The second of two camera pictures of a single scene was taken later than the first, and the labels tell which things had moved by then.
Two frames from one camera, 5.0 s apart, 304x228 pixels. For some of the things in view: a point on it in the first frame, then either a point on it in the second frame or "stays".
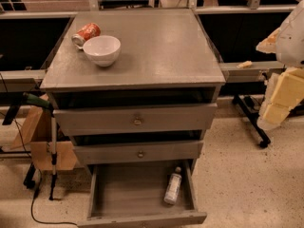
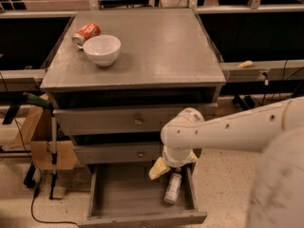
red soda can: [85, 33] stays
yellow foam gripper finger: [269, 44] to [176, 158]
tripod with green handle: [30, 169] stays
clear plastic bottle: [173, 186] stays
